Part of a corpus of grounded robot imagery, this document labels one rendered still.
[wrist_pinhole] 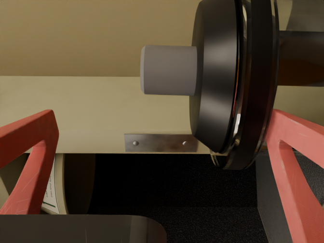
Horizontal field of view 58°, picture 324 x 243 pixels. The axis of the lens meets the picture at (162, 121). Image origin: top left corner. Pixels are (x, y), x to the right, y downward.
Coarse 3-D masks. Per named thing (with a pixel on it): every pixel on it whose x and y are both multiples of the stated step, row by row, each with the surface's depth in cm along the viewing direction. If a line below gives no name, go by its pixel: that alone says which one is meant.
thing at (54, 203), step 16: (64, 160) 35; (80, 160) 51; (64, 176) 35; (80, 176) 50; (48, 192) 36; (64, 192) 35; (80, 192) 49; (48, 208) 38; (64, 208) 36; (80, 208) 46
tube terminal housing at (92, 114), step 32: (0, 96) 32; (32, 96) 32; (64, 96) 32; (96, 96) 32; (128, 96) 32; (160, 96) 32; (64, 128) 28; (96, 128) 28; (128, 128) 28; (160, 128) 28; (0, 192) 33
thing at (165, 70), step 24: (216, 0) 14; (216, 24) 13; (144, 48) 16; (168, 48) 16; (192, 48) 16; (216, 48) 13; (144, 72) 15; (168, 72) 15; (192, 72) 15; (216, 72) 13; (192, 96) 17; (216, 96) 13; (192, 120) 17; (216, 120) 14; (216, 144) 15
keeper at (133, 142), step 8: (128, 136) 28; (136, 136) 28; (144, 136) 28; (152, 136) 28; (160, 136) 28; (168, 136) 28; (176, 136) 28; (184, 136) 28; (192, 136) 28; (128, 144) 28; (136, 144) 28; (144, 144) 28; (152, 144) 28; (160, 144) 28; (168, 144) 28; (176, 144) 28; (184, 144) 28; (192, 144) 28
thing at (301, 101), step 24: (240, 0) 12; (288, 0) 13; (312, 0) 13; (240, 24) 12; (288, 24) 12; (312, 24) 12; (240, 48) 12; (288, 48) 12; (312, 48) 12; (240, 72) 12; (288, 72) 12; (312, 72) 12; (240, 96) 12; (288, 96) 12; (312, 96) 12; (240, 120) 12; (264, 120) 12; (312, 120) 13; (264, 144) 14
